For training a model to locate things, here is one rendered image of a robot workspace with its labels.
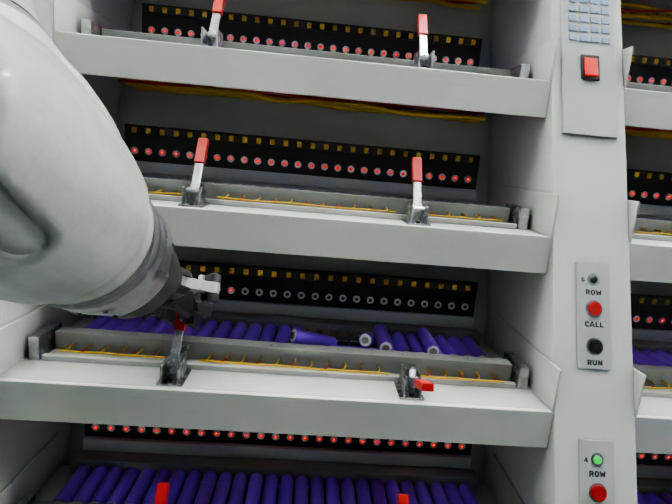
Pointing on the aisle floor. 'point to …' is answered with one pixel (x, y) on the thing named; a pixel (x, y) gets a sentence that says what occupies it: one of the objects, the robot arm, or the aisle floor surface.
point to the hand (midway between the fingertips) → (181, 310)
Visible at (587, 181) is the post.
